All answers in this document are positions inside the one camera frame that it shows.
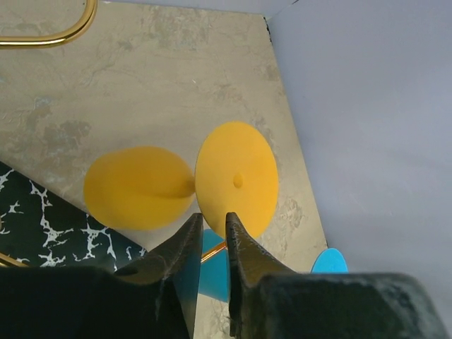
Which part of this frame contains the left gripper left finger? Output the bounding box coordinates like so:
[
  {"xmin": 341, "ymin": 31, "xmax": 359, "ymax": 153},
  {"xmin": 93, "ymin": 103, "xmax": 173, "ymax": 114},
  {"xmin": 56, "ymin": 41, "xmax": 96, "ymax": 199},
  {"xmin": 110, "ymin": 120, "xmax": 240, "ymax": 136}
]
[{"xmin": 1, "ymin": 213, "xmax": 203, "ymax": 338}]

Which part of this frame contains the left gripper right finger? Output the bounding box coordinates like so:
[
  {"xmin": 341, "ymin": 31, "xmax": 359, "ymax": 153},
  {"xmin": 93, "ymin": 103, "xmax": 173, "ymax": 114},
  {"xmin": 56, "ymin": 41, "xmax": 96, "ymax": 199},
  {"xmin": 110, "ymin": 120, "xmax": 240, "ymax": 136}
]
[{"xmin": 225, "ymin": 213, "xmax": 450, "ymax": 338}]

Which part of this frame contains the blue wine glass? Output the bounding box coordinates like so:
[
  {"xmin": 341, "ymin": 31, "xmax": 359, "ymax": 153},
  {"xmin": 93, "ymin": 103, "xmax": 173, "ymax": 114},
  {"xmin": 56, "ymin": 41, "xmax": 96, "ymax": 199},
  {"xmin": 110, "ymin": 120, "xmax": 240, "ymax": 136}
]
[{"xmin": 198, "ymin": 229, "xmax": 348, "ymax": 302}]

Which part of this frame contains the yellow wine glass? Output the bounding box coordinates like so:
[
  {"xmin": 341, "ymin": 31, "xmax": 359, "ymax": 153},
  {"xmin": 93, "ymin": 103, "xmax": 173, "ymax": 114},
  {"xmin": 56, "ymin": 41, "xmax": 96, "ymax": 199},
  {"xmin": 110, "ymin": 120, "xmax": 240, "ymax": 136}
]
[{"xmin": 83, "ymin": 121, "xmax": 279, "ymax": 237}]

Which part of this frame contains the gold wine glass rack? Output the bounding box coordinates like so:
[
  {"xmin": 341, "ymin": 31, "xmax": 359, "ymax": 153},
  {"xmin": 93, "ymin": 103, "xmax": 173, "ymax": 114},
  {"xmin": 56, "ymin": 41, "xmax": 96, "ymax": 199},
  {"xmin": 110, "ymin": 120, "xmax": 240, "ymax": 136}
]
[{"xmin": 1, "ymin": 2, "xmax": 232, "ymax": 268}]

